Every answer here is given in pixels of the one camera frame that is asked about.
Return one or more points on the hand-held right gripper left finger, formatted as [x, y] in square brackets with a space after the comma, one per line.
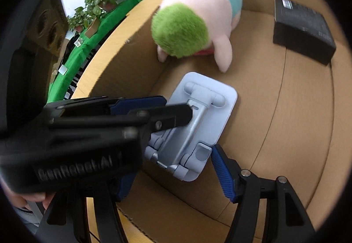
[125, 185]

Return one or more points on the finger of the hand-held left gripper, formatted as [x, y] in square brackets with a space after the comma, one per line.
[143, 102]
[167, 116]

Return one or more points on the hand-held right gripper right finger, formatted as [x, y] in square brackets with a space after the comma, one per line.
[220, 168]

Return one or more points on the light blue phone stand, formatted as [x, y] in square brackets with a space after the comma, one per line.
[228, 105]

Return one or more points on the large cardboard box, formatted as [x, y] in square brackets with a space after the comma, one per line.
[302, 122]

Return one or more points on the teal pink green plush toy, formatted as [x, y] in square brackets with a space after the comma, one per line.
[192, 3]

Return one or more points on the person's left hand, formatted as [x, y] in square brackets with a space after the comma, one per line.
[30, 199]

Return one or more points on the white cup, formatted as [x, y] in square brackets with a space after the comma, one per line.
[63, 70]

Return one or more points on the clear plastic container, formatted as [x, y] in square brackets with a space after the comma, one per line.
[78, 42]

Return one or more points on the green cloth table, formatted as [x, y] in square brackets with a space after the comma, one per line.
[110, 20]

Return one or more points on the small open cardboard box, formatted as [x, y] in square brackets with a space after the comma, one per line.
[93, 27]

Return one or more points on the black cloth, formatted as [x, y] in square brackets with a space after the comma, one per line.
[71, 46]

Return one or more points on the small potted plant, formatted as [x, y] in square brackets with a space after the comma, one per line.
[78, 18]

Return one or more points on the black rectangular box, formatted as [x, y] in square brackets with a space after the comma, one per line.
[299, 28]

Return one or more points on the dark table frame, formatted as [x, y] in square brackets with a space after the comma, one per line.
[79, 75]

